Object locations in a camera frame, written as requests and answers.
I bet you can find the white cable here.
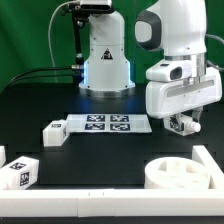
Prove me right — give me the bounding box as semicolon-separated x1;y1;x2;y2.
47;0;81;84

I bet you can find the black camera on stand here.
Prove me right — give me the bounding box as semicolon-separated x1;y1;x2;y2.
80;0;113;14

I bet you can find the black cable lower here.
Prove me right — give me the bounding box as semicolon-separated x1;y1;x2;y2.
0;73;83;96

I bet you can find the black cable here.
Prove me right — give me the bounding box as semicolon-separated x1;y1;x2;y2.
6;65;84;88
0;73;83;96

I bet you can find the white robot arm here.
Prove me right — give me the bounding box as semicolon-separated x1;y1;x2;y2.
79;0;222;135

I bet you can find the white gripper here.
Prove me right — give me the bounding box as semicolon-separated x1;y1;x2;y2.
145;67;222;130

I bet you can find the white marker sheet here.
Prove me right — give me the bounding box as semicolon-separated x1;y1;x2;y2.
67;114;152;133

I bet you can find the black camera stand pole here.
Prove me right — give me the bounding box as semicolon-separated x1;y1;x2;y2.
62;3;89;66

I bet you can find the white L-shaped fence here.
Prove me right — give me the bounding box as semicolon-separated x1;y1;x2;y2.
0;145;224;217

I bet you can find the white round stool seat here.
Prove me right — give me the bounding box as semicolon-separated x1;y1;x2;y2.
144;157;210;190

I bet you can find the black cable upper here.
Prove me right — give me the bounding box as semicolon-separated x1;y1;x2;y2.
6;65;84;88

